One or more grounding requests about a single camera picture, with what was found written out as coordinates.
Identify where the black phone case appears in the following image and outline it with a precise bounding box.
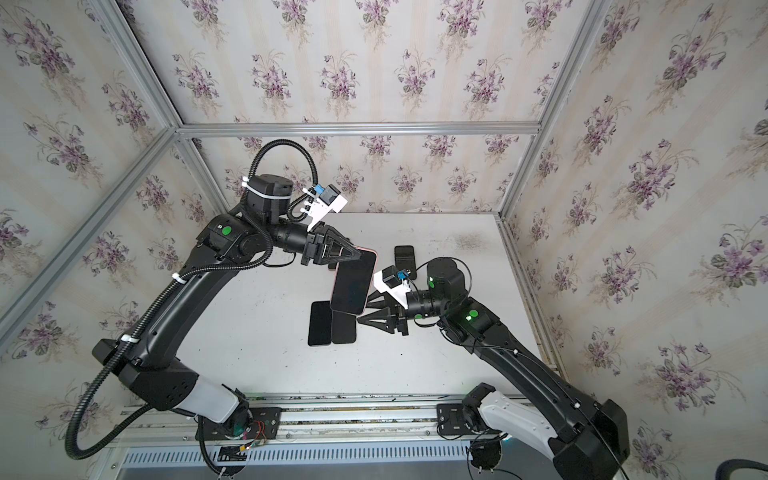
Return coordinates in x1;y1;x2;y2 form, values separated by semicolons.
331;311;357;345

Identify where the black phone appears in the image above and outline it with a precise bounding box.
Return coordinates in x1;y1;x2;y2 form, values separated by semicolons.
394;245;417;280
307;301;333;347

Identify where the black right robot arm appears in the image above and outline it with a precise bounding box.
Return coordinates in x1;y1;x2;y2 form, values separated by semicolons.
358;257;630;479

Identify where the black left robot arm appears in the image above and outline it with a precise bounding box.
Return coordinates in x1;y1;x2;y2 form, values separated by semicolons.
90;175;361;434

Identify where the white vent grille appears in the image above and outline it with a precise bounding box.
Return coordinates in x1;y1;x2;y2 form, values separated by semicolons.
122;440;469;469

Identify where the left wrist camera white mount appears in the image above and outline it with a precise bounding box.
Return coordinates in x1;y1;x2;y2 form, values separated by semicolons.
301;184;348;231

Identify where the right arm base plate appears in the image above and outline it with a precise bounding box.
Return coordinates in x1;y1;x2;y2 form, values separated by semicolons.
436;403;498;440

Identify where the aluminium rail front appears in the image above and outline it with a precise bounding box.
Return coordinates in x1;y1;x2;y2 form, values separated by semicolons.
104;392;607;448

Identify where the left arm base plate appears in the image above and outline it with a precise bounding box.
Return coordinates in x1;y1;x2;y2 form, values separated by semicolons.
195;406;283;442

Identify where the aluminium frame bar back top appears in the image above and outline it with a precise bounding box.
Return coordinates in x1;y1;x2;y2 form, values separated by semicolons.
176;121;541;138

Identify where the aluminium frame post back left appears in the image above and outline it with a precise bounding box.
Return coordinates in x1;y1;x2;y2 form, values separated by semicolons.
91;1;229;214

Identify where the aluminium frame post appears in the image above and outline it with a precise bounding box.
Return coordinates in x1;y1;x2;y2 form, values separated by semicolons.
91;1;229;214
497;0;612;219

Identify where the black corrugated cable hose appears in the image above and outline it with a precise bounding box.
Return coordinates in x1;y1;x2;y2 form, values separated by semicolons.
64;139;319;461

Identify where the aluminium frame beam left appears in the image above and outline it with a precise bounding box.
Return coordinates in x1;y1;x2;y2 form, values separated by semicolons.
1;128;176;348

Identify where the aluminium frame post back right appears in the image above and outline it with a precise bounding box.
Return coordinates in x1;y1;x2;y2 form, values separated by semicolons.
497;0;612;219

